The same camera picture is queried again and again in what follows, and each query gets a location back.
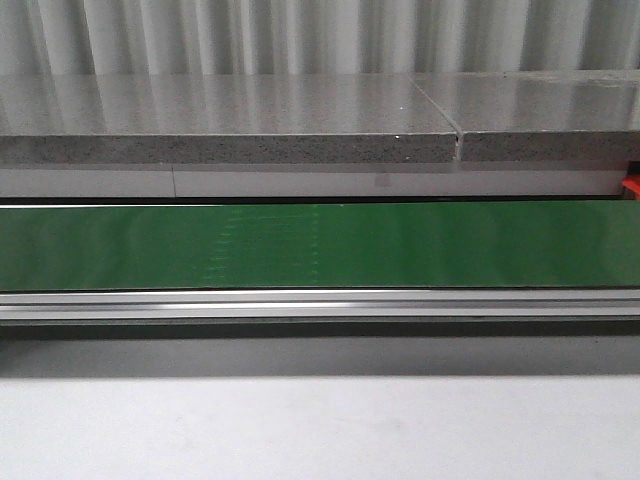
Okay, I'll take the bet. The aluminium conveyor side rail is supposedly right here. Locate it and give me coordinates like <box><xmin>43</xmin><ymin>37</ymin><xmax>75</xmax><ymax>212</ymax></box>
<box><xmin>1</xmin><ymin>288</ymin><xmax>639</xmax><ymax>328</ymax></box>

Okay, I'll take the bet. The white pleated curtain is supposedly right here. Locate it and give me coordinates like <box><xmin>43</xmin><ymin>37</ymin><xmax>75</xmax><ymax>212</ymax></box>
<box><xmin>1</xmin><ymin>1</ymin><xmax>639</xmax><ymax>75</ymax></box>

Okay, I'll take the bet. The green conveyor belt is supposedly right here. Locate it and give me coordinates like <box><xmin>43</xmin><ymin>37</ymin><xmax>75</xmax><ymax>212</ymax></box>
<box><xmin>1</xmin><ymin>200</ymin><xmax>639</xmax><ymax>292</ymax></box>

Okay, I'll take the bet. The red plastic tray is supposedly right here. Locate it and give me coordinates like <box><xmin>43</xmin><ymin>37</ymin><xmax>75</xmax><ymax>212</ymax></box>
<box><xmin>622</xmin><ymin>174</ymin><xmax>640</xmax><ymax>200</ymax></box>

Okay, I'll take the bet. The grey stone slab left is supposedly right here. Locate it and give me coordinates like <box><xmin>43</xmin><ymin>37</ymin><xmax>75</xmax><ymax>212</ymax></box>
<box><xmin>1</xmin><ymin>74</ymin><xmax>457</xmax><ymax>165</ymax></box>

